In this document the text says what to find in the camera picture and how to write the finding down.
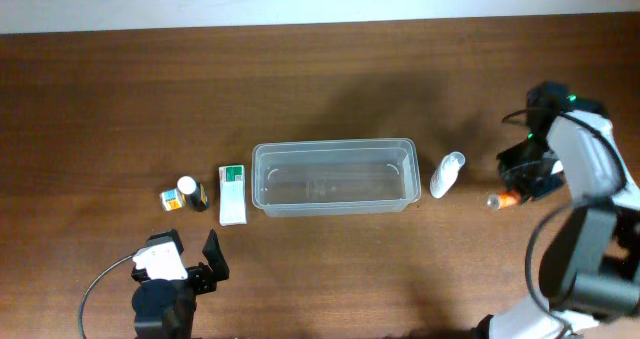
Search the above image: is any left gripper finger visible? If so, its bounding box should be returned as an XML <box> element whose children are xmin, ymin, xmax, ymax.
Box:
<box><xmin>146</xmin><ymin>229</ymin><xmax>184</xmax><ymax>255</ymax></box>
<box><xmin>202</xmin><ymin>230</ymin><xmax>230</xmax><ymax>282</ymax></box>

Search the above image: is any orange tablet tube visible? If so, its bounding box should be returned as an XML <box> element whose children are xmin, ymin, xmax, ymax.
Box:
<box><xmin>487</xmin><ymin>191</ymin><xmax>522</xmax><ymax>211</ymax></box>

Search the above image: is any dark bottle white cap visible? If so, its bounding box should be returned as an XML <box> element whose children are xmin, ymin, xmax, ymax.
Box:
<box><xmin>177</xmin><ymin>176</ymin><xmax>209</xmax><ymax>212</ymax></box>

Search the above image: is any white green medicine box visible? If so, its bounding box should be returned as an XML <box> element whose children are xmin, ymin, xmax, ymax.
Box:
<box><xmin>219</xmin><ymin>165</ymin><xmax>247</xmax><ymax>226</ymax></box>

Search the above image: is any white spray bottle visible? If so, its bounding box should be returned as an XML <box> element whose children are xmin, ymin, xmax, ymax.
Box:
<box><xmin>429</xmin><ymin>151</ymin><xmax>466</xmax><ymax>199</ymax></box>

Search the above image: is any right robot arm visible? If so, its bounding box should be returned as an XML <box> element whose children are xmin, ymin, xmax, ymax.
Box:
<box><xmin>471</xmin><ymin>82</ymin><xmax>639</xmax><ymax>339</ymax></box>

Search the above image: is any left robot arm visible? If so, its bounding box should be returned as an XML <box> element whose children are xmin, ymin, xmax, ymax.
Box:
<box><xmin>131</xmin><ymin>229</ymin><xmax>229</xmax><ymax>339</ymax></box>

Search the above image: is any clear plastic container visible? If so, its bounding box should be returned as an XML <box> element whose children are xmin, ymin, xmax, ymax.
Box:
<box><xmin>251</xmin><ymin>138</ymin><xmax>422</xmax><ymax>217</ymax></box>

